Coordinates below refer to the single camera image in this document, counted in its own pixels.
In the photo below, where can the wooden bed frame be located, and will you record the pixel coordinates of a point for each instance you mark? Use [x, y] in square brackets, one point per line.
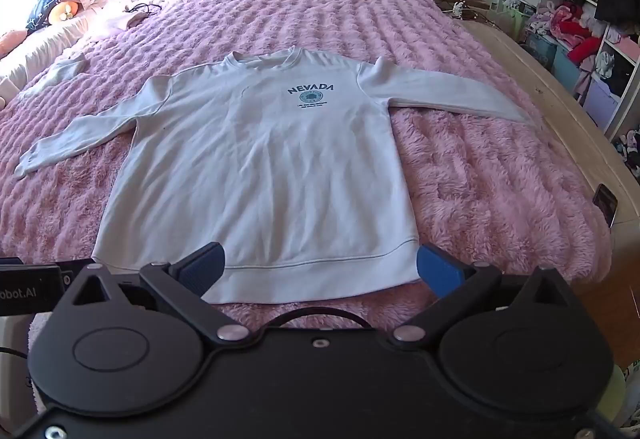
[565, 119]

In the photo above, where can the small white cloth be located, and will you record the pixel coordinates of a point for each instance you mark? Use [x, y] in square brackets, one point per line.
[60, 71]

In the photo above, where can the white printed sweatshirt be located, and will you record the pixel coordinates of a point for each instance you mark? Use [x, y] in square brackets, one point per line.
[260, 159]

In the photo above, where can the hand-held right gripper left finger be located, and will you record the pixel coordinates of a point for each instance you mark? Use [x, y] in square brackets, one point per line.
[202, 269]

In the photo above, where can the pink plush toy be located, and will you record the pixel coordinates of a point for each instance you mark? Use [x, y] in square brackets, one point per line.
[11, 43]

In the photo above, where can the purple storage bin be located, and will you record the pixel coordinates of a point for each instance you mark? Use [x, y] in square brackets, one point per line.
[602, 105]

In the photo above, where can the red garment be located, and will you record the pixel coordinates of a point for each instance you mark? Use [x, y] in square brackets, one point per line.
[582, 46]

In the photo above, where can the orange round toy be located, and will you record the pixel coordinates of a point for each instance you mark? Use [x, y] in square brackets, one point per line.
[65, 10]

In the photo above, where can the black smartphone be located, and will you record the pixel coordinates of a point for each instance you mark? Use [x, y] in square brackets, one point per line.
[605, 204]

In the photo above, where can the blue storage bin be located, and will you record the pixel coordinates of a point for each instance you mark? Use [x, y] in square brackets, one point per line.
[541, 50]
[565, 69]

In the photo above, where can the dark blue star cushion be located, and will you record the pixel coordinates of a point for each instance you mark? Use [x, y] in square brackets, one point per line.
[42, 6]

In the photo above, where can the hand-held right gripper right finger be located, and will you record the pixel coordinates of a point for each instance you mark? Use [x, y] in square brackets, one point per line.
[440, 269]

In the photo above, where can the pink fluffy blanket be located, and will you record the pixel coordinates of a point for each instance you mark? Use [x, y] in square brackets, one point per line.
[475, 179]

